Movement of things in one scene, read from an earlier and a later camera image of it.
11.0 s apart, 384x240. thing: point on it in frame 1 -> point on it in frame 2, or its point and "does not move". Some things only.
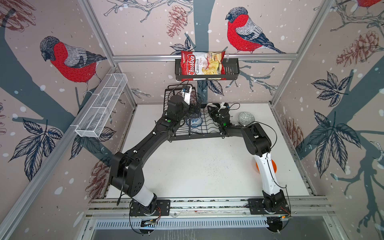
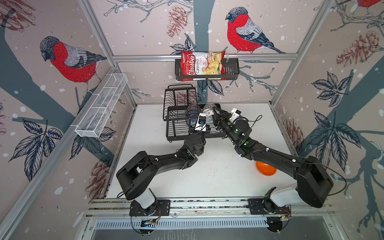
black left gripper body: (185, 109) -> (200, 138)
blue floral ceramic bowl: (194, 122) does not move
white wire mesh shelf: (101, 105) does not move
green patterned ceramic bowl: (245, 118) -> (208, 111)
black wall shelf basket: (231, 66) does not move
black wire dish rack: (198, 123) does not move
